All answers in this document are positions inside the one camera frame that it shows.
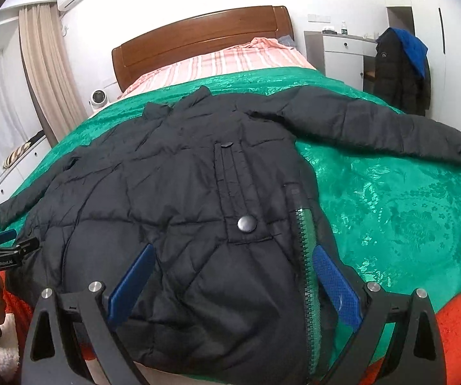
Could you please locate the black puffer jacket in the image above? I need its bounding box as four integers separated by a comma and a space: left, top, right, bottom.
0, 86, 461, 384

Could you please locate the white low drawer cabinet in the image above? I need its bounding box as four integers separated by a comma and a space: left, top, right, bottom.
0, 136, 51, 203

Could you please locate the striped cloth on cabinet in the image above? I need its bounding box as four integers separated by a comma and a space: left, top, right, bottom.
2, 142, 32, 169

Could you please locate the green satin bedspread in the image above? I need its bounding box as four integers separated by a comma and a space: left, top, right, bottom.
0, 66, 461, 385

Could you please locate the beige curtain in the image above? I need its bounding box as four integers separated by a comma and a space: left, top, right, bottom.
18, 4, 88, 145

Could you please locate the brown wooden headboard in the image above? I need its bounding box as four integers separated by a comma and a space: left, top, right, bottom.
111, 5, 294, 91

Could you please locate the black coat on chair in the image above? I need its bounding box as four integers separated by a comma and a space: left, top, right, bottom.
373, 28, 431, 116

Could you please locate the pink plaid bed sheet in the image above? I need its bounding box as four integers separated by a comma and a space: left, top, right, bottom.
120, 38, 312, 99

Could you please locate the white nightstand desk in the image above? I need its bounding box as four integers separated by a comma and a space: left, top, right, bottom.
304, 31, 377, 91

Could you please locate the blue garment on chair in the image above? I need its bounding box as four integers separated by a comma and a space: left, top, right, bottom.
392, 28, 428, 78

